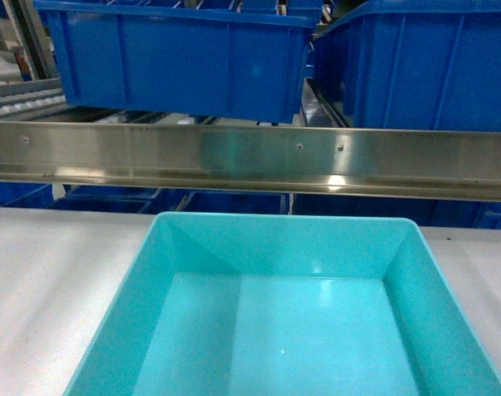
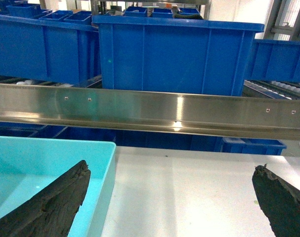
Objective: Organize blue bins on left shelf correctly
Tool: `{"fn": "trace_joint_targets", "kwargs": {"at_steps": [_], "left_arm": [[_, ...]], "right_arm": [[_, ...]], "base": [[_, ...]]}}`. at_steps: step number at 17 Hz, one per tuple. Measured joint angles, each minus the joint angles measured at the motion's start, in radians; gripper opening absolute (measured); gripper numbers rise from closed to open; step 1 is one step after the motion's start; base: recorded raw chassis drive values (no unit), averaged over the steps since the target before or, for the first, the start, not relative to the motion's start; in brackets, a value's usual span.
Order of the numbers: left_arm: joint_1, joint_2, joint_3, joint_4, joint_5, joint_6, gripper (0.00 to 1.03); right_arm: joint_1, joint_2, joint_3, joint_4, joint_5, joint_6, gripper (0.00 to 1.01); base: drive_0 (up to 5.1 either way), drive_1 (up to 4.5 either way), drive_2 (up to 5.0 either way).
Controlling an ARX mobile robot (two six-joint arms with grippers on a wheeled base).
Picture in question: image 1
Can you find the teal plastic bin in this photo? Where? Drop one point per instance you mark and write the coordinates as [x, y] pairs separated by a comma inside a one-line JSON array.
[[244, 304]]

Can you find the stainless steel shelf rail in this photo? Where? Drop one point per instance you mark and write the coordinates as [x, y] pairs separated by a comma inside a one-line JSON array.
[[451, 165]]

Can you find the blue bin upper right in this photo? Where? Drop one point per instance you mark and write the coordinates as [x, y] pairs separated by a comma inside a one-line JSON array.
[[417, 65]]

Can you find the blue bin upper left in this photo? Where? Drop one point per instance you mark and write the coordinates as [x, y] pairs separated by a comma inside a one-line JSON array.
[[157, 56]]

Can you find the blue bins below rail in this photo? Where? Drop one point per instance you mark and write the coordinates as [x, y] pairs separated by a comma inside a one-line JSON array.
[[152, 201]]

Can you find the roller conveyor track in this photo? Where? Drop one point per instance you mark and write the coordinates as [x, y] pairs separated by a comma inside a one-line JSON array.
[[25, 98]]

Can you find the blue bin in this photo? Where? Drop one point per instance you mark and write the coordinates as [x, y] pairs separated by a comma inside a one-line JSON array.
[[157, 56], [417, 65]]

